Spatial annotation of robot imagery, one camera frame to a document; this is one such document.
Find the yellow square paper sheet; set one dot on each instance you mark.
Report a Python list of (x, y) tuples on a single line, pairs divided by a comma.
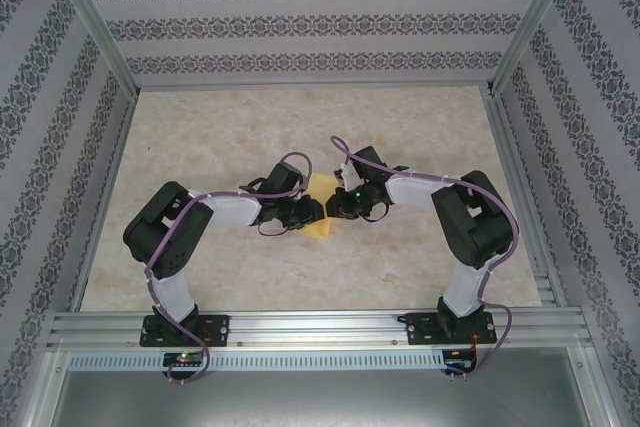
[(320, 186)]

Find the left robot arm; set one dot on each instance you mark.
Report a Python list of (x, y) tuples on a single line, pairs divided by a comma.
[(230, 209)]

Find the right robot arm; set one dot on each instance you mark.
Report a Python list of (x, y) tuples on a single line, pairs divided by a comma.
[(415, 192)]

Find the grey metal sheet panel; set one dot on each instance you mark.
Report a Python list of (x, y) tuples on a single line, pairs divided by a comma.
[(320, 402)]

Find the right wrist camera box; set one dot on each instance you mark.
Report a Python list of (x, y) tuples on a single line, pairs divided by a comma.
[(348, 174)]

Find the aluminium mounting rail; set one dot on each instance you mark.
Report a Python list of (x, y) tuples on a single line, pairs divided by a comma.
[(320, 329)]

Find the aluminium back rail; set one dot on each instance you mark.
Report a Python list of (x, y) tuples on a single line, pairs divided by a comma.
[(310, 84)]

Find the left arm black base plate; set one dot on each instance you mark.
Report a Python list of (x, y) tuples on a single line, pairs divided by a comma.
[(220, 329)]

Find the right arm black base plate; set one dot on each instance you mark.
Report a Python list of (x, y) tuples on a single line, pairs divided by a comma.
[(417, 329)]

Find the aluminium side rail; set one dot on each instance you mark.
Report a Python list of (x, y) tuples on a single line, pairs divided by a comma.
[(509, 147), (117, 147)]

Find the aluminium frame post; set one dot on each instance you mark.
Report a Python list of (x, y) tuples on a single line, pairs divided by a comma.
[(535, 12), (95, 22)]

